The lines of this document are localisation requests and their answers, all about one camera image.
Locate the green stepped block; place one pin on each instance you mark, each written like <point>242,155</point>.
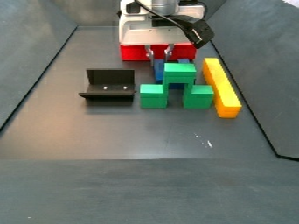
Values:
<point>175,75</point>

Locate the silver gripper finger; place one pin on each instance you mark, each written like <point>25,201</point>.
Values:
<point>150,54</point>
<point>168,52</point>

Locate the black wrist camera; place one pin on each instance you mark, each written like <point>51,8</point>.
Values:
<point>195,29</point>

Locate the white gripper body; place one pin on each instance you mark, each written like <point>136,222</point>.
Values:
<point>146,22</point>

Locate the yellow long block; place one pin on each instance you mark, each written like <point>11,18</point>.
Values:
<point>226,99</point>

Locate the red base board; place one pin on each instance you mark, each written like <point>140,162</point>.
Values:
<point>135,52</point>

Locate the blue U-shaped block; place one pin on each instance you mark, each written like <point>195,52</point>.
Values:
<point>159,74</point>

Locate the black angle fixture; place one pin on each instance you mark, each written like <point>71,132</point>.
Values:
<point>109,83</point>

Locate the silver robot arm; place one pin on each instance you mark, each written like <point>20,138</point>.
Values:
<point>151,29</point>

